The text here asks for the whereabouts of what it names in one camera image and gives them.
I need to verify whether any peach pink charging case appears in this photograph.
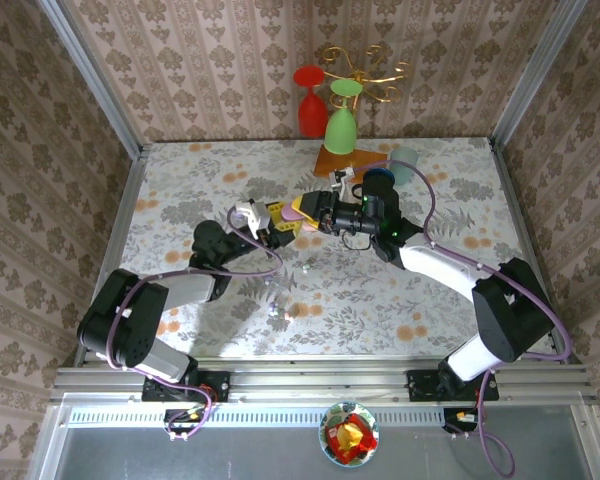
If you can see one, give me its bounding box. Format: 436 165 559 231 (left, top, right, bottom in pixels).
278 206 319 234

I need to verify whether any dark blue mug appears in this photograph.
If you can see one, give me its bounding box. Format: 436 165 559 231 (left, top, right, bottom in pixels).
352 168 396 199

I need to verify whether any gold rack with wooden base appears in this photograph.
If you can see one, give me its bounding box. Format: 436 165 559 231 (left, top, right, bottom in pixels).
313 43 412 184

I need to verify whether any teal glass tumbler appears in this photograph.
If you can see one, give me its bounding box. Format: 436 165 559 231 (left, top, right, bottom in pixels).
388 146 420 186

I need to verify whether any green wine glass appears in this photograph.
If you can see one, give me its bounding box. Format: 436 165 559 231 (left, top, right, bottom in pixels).
323 78 364 155

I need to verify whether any floral tablecloth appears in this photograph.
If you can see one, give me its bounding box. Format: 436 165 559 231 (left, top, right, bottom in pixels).
97 137 556 359

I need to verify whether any red wine glass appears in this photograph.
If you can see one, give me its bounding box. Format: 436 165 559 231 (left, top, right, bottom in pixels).
293 64 330 139

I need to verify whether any black connector box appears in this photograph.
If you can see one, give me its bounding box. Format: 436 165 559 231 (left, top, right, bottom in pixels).
163 407 212 442
442 407 481 436

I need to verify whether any slotted metal strip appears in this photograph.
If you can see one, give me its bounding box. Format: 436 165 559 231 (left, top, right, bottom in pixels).
67 407 481 427

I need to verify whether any yellow candy wrapper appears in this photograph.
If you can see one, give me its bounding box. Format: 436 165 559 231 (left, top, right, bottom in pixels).
337 422 366 446

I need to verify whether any red candy packet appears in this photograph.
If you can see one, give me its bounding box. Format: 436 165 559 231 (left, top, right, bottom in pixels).
328 414 379 454

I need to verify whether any grey metal panel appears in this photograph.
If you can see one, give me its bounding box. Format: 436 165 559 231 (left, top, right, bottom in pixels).
27 394 600 480

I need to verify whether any patterned candy bowl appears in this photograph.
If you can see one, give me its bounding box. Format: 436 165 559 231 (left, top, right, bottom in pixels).
319 401 380 469

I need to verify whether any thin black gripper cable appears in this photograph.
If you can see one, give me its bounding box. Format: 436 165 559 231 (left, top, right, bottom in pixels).
341 233 377 252

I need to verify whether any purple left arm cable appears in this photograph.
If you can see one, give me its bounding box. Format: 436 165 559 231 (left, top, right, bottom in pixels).
104 205 285 441

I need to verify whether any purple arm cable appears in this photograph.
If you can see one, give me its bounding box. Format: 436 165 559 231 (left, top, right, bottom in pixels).
387 159 574 479
104 205 285 441

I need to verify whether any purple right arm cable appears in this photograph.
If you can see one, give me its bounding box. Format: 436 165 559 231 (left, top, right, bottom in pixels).
387 159 574 479

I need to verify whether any aluminium side rail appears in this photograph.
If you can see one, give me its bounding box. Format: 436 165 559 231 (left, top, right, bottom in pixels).
488 137 571 364
74 142 149 366

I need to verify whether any aluminium front rail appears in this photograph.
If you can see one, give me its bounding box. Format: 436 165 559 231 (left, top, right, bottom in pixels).
49 357 597 404

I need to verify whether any aluminium corner post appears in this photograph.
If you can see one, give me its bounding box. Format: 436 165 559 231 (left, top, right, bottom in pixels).
37 0 144 159
489 0 589 146

